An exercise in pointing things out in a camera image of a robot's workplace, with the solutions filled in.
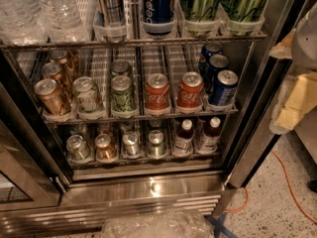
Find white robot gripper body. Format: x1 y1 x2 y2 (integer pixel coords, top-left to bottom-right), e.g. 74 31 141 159
291 2 317 69

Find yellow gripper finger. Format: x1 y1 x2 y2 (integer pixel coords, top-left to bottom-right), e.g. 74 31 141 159
269 72 317 135
268 29 295 60

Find green can bottom shelf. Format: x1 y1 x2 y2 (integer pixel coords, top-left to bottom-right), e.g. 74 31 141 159
149 130 165 157

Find fridge door right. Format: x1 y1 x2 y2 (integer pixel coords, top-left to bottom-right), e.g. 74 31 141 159
221 0 316 189

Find fridge door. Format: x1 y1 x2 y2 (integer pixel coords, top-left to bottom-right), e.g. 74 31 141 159
221 0 316 189
0 84 60 212

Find green can top right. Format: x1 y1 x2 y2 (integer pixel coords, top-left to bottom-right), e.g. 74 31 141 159
221 0 267 22

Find middle blue pepsi can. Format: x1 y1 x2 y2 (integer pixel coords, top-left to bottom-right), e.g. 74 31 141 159
204 55 229 94

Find blue pepsi can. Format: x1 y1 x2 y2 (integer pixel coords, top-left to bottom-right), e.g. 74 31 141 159
209 70 238 106
143 0 174 36
198 43 222 76
204 55 229 94

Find rear blue pepsi can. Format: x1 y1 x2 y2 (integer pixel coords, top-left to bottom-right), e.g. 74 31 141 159
198 43 222 76

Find front blue pepsi can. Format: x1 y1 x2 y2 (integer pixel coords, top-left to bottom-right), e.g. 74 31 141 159
209 70 238 106

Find green can top left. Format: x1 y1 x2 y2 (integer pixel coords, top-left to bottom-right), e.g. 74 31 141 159
180 0 220 22

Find right coca cola can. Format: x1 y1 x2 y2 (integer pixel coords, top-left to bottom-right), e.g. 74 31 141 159
176 71 203 108

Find coca cola can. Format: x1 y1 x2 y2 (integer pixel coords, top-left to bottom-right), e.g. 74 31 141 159
146 73 169 110
176 71 203 108

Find left coca cola can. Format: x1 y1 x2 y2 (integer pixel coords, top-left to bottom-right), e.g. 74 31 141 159
146 73 169 110

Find blue pepsi can top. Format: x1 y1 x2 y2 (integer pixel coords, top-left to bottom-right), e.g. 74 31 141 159
143 0 174 36

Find rear green can middle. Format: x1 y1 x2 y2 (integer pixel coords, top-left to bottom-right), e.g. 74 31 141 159
110 59 133 78

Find front green can middle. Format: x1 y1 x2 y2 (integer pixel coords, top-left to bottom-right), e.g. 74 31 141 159
111 75 136 113

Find silver white can bottom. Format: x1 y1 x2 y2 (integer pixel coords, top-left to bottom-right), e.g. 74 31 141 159
123 131 140 157

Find stainless steel fridge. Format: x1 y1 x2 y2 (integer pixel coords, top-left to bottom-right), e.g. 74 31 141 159
0 0 317 238

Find plaid tall can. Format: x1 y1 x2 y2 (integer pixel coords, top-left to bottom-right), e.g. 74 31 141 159
104 0 125 27

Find orange can bottom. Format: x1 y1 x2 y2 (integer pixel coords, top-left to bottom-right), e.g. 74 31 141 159
95 134 116 161

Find white green can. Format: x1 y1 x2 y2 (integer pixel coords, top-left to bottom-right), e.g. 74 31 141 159
73 76 104 113

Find rear gold can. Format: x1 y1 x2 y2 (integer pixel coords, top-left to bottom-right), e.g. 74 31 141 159
50 50 80 81

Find gold can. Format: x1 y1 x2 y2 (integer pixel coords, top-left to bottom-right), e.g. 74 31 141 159
41 61 74 101
50 50 80 81
34 78 71 116

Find silver green can bottom left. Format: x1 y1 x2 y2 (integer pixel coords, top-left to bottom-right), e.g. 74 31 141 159
66 135 90 161

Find middle gold can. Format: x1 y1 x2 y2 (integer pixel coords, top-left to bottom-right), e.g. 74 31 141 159
41 61 74 101

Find front gold can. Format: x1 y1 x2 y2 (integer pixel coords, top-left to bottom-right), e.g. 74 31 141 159
34 78 71 116

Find fridge door left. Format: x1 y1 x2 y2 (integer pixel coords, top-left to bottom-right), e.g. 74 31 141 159
0 84 60 212

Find right brown bottle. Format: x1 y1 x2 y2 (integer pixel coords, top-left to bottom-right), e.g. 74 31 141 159
197 117 221 152

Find brown bottle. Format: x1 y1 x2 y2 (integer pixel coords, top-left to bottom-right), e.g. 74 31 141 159
173 119 194 157
197 117 221 152

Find left brown bottle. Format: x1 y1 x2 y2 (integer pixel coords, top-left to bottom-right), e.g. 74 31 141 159
173 119 194 157

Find blue tape on floor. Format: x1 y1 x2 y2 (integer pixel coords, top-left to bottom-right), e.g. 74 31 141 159
205 213 238 238

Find clear plastic bag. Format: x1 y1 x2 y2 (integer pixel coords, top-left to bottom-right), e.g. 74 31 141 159
101 210 214 238

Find water bottle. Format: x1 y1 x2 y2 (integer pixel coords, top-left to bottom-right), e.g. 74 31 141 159
0 0 48 46
40 0 87 43

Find left water bottle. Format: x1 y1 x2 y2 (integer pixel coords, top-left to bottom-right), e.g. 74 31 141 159
0 0 48 46

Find orange cable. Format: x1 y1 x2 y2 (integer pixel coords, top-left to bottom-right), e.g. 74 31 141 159
223 150 317 224

